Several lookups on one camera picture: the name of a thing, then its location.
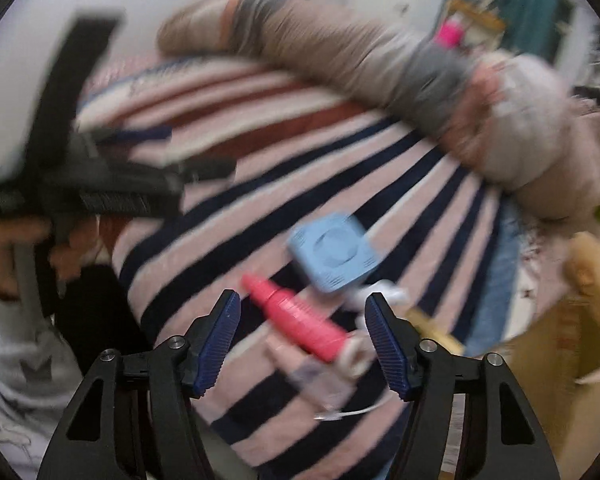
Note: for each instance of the tan plush toy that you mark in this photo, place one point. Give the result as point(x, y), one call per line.
point(583, 264)

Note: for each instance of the person's left hand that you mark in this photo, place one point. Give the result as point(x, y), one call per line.
point(66, 258)

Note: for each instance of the striped pink navy blanket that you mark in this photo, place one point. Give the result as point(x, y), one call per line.
point(328, 197)

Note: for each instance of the white charger with cable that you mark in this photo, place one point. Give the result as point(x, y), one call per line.
point(327, 386)

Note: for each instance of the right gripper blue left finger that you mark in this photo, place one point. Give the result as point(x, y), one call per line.
point(210, 338)

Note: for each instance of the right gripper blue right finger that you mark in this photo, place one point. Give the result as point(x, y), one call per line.
point(396, 342)

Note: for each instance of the pink spray bottle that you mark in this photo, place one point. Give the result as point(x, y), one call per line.
point(297, 320)

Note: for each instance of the grey sweater forearm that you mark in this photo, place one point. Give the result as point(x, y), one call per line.
point(38, 377)

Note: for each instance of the gold rectangular bar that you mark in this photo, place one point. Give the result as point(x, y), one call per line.
point(427, 328)

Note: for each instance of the brown cardboard box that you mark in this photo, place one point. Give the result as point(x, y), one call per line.
point(557, 363)

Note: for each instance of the light blue square box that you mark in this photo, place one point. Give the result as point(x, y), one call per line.
point(332, 252)

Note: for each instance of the magenta bag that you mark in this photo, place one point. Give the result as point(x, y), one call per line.
point(450, 34)

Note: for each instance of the rolled pink grey duvet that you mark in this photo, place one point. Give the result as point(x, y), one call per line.
point(511, 118)

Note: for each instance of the yellow top cabinet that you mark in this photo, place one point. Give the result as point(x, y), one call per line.
point(483, 29)

